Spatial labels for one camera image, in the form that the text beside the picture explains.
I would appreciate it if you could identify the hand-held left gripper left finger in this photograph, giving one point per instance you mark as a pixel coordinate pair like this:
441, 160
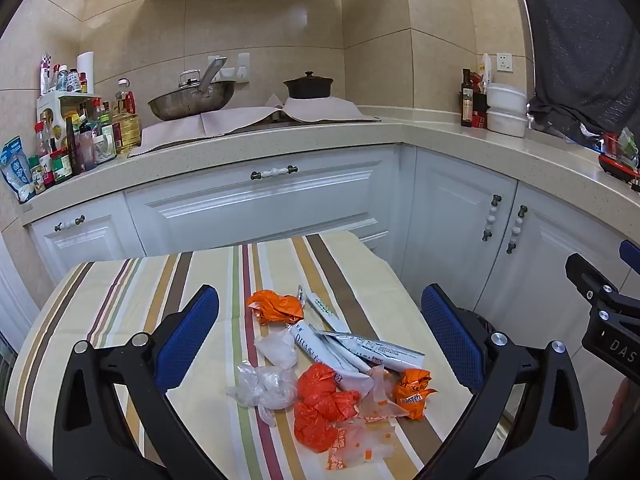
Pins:
187, 340

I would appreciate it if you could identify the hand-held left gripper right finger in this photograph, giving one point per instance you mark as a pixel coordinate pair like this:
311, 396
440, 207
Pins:
452, 340

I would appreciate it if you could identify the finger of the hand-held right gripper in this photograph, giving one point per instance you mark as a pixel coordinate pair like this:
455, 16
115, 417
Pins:
631, 252
587, 277

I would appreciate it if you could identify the small orange snack wrapper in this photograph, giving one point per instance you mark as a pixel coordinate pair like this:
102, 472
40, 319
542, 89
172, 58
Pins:
412, 392

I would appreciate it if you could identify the small clear plastic bag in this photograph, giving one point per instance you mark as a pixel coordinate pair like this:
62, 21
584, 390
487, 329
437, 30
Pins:
276, 349

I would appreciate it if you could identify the large clear plastic bag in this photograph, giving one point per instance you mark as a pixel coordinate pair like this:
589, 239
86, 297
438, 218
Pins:
265, 387

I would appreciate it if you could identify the orange foil wrapper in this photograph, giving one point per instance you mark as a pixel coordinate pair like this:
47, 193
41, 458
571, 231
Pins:
275, 307

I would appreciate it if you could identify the clear wrapper with orange bits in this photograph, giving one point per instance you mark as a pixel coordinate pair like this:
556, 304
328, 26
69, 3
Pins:
377, 400

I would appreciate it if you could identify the long white packet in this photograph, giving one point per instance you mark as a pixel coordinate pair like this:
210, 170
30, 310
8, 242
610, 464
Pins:
325, 355

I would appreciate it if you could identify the white sachet with green print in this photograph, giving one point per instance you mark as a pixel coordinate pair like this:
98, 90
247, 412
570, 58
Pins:
324, 309

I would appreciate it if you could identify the clear wrapper orange print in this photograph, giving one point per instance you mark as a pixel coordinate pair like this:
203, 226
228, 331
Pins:
357, 447

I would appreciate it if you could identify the orange plastic bag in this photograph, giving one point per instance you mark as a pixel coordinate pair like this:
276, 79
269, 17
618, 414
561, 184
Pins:
320, 410

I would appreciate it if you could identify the person's right hand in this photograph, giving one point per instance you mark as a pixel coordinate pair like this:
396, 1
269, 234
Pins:
617, 407

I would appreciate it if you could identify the white cabinet door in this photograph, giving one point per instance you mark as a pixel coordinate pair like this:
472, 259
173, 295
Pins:
90, 255
445, 230
545, 280

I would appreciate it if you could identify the striped tablecloth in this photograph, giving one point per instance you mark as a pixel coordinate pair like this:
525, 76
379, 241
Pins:
150, 305

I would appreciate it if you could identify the red tray with items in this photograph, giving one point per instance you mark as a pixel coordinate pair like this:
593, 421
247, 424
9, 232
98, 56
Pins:
620, 157

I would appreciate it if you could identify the white cabinet drawer front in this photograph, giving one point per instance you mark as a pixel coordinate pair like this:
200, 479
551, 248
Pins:
250, 215

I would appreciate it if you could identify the red packages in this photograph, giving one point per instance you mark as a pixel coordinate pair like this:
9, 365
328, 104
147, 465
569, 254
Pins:
481, 110

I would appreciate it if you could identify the dark grey cloth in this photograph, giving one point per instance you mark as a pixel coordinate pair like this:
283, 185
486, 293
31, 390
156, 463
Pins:
585, 45

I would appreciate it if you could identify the dark olive oil bottle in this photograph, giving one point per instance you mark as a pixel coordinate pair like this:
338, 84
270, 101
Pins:
466, 102

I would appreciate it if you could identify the group of condiment bottles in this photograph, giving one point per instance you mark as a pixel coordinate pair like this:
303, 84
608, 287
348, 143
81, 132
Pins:
75, 152

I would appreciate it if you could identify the yellow cooking oil bottle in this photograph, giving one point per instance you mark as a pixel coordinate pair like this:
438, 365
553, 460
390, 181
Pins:
126, 127

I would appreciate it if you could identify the beige stove cover cloth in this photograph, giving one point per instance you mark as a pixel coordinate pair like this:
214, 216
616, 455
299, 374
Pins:
240, 122

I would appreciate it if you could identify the beige stone countertop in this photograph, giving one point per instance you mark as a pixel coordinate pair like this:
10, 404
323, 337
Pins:
350, 135

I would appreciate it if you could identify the steel wok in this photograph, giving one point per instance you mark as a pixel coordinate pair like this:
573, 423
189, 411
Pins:
190, 105

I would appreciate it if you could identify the blue and white bag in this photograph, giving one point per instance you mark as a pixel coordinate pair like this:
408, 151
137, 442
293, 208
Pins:
16, 167

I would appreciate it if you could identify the metal kettle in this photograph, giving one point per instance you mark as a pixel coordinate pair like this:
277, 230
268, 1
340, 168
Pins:
189, 80

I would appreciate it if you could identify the white condiment rack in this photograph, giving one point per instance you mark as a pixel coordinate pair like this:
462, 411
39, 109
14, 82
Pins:
50, 107

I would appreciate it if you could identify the black lidded pot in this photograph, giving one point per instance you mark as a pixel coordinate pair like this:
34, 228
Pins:
309, 87

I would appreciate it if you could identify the paper towel roll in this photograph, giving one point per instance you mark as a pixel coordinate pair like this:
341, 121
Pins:
85, 72

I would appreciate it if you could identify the white wall socket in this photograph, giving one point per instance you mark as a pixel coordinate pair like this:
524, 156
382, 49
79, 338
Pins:
243, 67
505, 62
214, 62

